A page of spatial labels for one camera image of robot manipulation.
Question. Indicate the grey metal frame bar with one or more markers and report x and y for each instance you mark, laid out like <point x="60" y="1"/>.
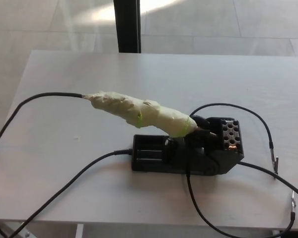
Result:
<point x="5" y="229"/>

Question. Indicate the black soldering iron base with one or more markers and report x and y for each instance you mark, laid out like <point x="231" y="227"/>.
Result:
<point x="201" y="163"/>

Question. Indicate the black vertical pillar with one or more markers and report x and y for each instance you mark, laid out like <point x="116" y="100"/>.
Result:
<point x="127" y="24"/>

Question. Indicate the black alligator clip lead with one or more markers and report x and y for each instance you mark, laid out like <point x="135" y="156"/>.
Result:
<point x="270" y="145"/>
<point x="188" y="178"/>

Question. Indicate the white table leg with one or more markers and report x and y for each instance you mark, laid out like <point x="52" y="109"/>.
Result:
<point x="80" y="231"/>
<point x="276" y="234"/>

